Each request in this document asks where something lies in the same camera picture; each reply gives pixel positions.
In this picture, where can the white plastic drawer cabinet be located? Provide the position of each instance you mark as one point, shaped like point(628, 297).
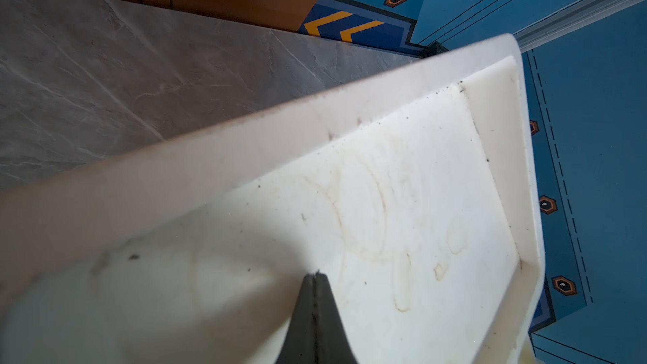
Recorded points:
point(413, 191)

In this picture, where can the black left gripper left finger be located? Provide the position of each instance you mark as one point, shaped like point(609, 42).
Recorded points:
point(299, 345)

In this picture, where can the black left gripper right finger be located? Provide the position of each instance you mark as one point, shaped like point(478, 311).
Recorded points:
point(331, 342)

